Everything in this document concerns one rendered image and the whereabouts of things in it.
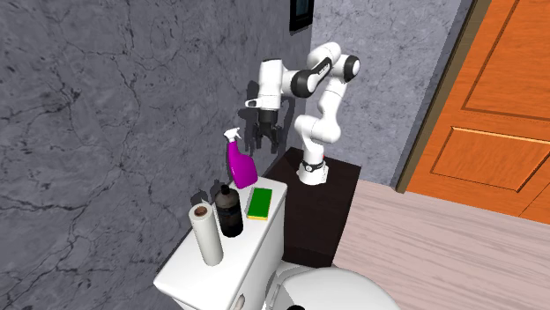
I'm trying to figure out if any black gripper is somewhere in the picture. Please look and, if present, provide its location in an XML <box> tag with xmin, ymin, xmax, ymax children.
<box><xmin>254</xmin><ymin>109</ymin><xmax>283</xmax><ymax>155</ymax></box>

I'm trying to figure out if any magenta spray bottle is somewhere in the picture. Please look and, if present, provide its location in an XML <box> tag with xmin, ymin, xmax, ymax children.
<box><xmin>223</xmin><ymin>127</ymin><xmax>259</xmax><ymax>190</ymax></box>

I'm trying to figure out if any green and yellow sponge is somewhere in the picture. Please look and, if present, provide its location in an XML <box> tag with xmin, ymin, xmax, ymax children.
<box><xmin>246</xmin><ymin>187</ymin><xmax>274</xmax><ymax>222</ymax></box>

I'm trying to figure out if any black bottle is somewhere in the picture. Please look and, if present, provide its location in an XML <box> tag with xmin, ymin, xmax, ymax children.
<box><xmin>214</xmin><ymin>184</ymin><xmax>245</xmax><ymax>239</ymax></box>

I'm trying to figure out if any dark robot stand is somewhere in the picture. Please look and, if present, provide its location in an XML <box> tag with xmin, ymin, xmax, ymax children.
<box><xmin>262</xmin><ymin>146</ymin><xmax>362</xmax><ymax>269</ymax></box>

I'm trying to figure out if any white paper towel roll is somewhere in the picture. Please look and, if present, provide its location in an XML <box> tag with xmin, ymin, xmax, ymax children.
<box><xmin>189</xmin><ymin>203</ymin><xmax>225</xmax><ymax>267</ymax></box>

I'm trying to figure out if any white toilet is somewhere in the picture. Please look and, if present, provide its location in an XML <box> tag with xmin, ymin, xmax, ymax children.
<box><xmin>152</xmin><ymin>175</ymin><xmax>403</xmax><ymax>310</ymax></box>

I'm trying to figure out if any orange wooden door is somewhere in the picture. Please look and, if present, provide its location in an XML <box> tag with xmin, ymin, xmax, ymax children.
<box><xmin>395</xmin><ymin>0</ymin><xmax>550</xmax><ymax>225</ymax></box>

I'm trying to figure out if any black framed wall picture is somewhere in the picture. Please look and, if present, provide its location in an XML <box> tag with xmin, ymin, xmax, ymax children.
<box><xmin>288</xmin><ymin>0</ymin><xmax>315</xmax><ymax>33</ymax></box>

